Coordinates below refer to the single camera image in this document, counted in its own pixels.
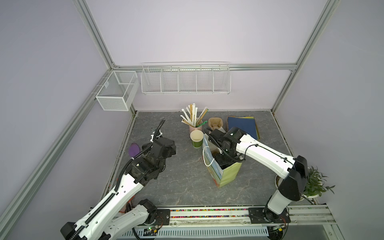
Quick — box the green paper cup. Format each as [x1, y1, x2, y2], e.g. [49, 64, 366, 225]
[190, 130, 204, 149]

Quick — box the green paper gift bag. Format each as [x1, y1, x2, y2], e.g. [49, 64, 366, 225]
[202, 134, 242, 188]

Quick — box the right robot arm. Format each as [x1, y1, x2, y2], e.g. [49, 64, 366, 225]
[204, 127, 309, 223]

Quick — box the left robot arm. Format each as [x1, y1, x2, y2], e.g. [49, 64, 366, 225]
[61, 137, 176, 240]

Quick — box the brown pulp cup carrier stack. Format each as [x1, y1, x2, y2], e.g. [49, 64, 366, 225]
[208, 117, 224, 130]

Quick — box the cardboard tray with napkins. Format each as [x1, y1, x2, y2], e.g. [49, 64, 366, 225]
[227, 116, 260, 140]

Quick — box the green wrapped straw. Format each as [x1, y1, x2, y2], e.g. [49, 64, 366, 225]
[197, 121, 208, 128]

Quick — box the pink metal straw bucket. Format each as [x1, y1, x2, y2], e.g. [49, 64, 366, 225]
[189, 120, 203, 133]

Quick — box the white wrapped straw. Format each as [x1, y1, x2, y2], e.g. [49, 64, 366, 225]
[192, 103, 196, 127]

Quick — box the small white mesh basket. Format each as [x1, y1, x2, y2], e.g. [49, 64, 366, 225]
[96, 71, 140, 112]

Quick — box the potted green plant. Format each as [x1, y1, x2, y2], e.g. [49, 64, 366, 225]
[272, 164, 335, 202]

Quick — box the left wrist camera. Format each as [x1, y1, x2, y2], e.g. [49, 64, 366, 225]
[150, 130, 163, 143]

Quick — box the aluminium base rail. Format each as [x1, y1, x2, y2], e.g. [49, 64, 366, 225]
[78, 205, 344, 240]

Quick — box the wide white wire basket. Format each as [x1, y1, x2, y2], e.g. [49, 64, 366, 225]
[141, 62, 232, 95]

